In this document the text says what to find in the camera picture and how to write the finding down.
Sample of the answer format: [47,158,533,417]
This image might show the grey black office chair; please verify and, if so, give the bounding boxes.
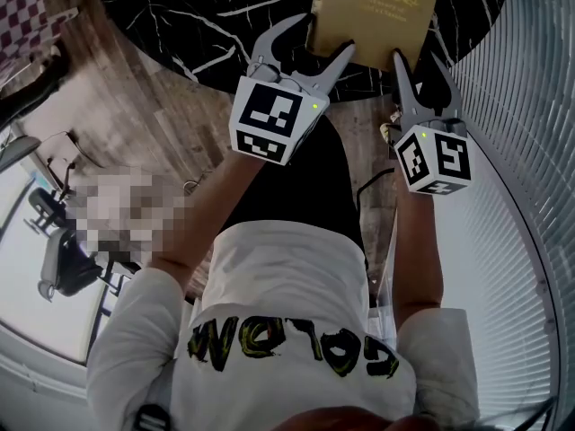
[38,226,104,303]

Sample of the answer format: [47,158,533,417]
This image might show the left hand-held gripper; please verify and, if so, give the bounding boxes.
[228,13,357,166]

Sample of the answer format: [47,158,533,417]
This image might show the person's left forearm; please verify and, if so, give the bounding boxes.
[147,148,266,294]

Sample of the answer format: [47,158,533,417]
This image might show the black floor cable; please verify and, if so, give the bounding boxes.
[356,168,397,208]

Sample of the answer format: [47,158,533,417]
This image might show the black strap buckle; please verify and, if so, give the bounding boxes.
[134,402,173,431]

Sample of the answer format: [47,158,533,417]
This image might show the person's black trousers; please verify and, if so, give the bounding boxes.
[218,113,370,271]

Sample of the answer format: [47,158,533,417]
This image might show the person's right forearm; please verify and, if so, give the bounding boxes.
[393,185,446,331]

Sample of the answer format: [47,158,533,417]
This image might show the dark framed window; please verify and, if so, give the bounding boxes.
[0,145,122,365]

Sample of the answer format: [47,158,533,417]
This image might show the person's white printed shirt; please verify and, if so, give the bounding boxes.
[84,221,480,431]

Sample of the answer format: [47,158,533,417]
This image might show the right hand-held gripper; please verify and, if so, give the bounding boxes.
[392,50,473,196]

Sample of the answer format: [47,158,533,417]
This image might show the white venetian blinds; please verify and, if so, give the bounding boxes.
[448,0,575,431]

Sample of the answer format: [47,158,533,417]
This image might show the person's head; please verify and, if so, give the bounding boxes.
[269,404,441,431]

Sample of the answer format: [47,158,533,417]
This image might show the tan book with gold crest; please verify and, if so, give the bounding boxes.
[306,0,445,74]

